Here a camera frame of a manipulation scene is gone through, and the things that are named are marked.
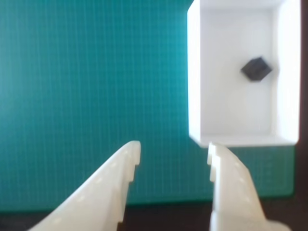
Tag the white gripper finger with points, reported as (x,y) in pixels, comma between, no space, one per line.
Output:
(233,192)
(96,197)

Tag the black cube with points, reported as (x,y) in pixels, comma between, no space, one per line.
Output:
(257,69)

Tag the white rectangular plastic bin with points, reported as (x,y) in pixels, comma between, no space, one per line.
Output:
(240,108)

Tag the green cutting mat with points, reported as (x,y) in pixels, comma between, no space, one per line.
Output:
(84,84)

